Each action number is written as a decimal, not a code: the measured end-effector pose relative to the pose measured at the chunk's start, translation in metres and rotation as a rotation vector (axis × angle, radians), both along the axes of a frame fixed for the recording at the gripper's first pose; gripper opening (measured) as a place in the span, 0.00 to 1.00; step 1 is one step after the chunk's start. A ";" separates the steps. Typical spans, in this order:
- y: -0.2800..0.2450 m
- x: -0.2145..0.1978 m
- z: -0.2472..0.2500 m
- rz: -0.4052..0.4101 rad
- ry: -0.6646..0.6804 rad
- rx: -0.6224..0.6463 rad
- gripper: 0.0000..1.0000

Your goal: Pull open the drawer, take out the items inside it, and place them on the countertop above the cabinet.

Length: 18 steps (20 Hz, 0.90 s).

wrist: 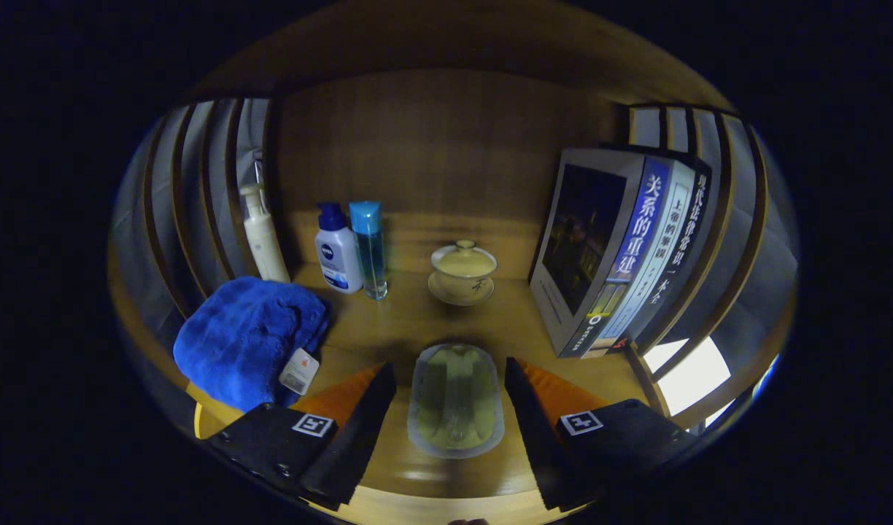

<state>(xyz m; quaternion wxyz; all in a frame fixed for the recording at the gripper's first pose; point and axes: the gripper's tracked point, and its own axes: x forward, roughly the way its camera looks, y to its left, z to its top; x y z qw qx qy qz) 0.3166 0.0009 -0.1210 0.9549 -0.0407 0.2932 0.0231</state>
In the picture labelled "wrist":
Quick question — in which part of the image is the clear blue bottle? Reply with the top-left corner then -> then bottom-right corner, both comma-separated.
349,201 -> 389,300

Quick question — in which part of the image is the beige lidded tea cup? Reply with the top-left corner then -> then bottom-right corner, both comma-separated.
428,240 -> 498,306

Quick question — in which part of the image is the white pump bottle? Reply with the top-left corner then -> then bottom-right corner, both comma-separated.
240,162 -> 292,284

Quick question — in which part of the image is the white bottle with blue cap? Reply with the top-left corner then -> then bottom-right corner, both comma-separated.
314,202 -> 364,294

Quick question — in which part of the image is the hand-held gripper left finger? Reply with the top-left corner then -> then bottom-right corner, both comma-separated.
206,362 -> 398,511

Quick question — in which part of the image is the blue-spined book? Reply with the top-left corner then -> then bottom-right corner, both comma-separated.
528,149 -> 670,358

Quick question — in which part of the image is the pale-spined book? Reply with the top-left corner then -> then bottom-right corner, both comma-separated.
592,159 -> 697,351

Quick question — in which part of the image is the wooden countertop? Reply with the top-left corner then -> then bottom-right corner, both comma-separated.
111,211 -> 681,524

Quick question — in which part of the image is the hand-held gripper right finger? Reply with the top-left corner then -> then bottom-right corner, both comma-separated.
505,357 -> 699,511

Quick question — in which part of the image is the blue towel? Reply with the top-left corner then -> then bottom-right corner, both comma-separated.
173,276 -> 332,413

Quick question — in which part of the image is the green soap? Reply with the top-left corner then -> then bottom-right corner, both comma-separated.
408,343 -> 505,459

